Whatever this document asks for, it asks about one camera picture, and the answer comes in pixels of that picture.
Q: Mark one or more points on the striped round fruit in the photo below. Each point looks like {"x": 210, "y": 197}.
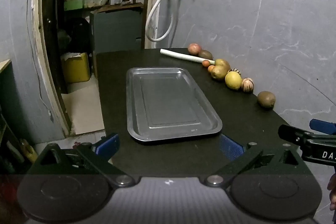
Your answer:
{"x": 236, "y": 71}
{"x": 247, "y": 85}

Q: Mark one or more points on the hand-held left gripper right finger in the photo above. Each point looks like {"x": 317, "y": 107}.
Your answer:
{"x": 231, "y": 148}

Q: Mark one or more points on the metal tray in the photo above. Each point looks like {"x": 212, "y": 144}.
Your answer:
{"x": 168, "y": 103}

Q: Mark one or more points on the white leek stalk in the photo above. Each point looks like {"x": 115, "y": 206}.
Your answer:
{"x": 183, "y": 56}

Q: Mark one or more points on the yellow-green mango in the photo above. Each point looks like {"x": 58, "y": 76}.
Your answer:
{"x": 223, "y": 63}

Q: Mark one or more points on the yellow plastic bin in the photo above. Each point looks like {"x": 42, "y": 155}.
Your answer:
{"x": 76, "y": 67}

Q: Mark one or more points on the person's right hand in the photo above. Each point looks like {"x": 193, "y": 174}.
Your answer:
{"x": 332, "y": 191}

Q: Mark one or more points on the small orange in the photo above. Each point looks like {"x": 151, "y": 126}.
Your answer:
{"x": 210, "y": 69}
{"x": 206, "y": 63}

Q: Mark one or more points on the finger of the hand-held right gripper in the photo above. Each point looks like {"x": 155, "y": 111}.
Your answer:
{"x": 321, "y": 125}
{"x": 294, "y": 134}

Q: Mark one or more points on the wooden shelf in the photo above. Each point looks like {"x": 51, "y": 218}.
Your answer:
{"x": 4, "y": 66}

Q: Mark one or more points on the brown kiwi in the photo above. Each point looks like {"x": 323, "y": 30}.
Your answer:
{"x": 266, "y": 99}
{"x": 206, "y": 54}

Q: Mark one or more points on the yellow lemon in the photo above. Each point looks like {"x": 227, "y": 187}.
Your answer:
{"x": 233, "y": 80}

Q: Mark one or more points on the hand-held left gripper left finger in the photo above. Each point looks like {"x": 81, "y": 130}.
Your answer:
{"x": 107, "y": 146}

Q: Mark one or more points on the door frame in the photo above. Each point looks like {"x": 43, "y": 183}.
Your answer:
{"x": 44, "y": 43}

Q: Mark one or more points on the red apple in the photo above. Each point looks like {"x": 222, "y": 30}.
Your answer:
{"x": 194, "y": 48}

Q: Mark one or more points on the green box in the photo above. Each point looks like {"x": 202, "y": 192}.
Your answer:
{"x": 73, "y": 4}

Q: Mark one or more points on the yellow-green pear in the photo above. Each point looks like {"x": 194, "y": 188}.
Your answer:
{"x": 219, "y": 73}

